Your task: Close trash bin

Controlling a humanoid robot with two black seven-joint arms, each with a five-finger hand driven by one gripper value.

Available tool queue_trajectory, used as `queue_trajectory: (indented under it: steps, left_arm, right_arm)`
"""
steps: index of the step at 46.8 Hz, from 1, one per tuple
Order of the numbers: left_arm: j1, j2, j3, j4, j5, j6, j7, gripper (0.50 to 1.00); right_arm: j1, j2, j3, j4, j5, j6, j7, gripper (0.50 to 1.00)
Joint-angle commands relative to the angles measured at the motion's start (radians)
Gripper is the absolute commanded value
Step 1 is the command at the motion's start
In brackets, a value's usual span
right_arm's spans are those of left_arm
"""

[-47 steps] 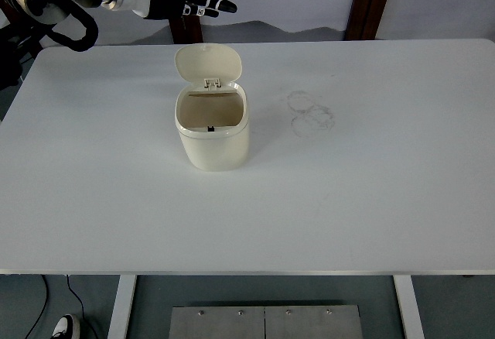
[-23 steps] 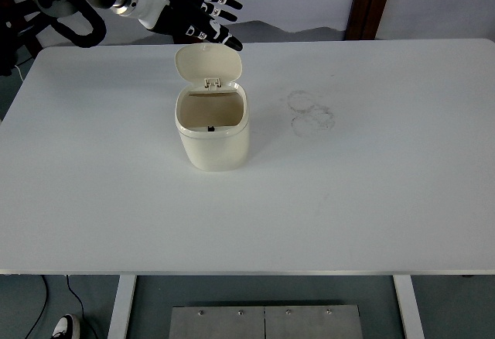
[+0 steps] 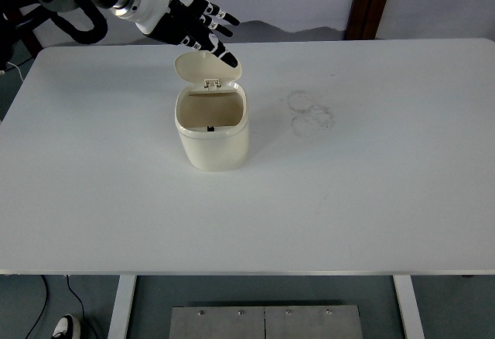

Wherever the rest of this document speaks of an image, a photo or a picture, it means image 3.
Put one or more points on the white table leg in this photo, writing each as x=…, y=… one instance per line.
x=121, y=308
x=408, y=308

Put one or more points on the dark wooden frame post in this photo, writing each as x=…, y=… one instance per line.
x=369, y=2
x=34, y=43

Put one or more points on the cream plastic trash bin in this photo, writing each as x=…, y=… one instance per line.
x=216, y=149

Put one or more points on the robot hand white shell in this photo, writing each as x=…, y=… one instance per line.
x=154, y=2

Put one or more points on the person's shoe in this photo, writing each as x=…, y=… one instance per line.
x=65, y=325

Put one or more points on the grey metal plate with screws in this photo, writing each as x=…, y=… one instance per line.
x=232, y=323

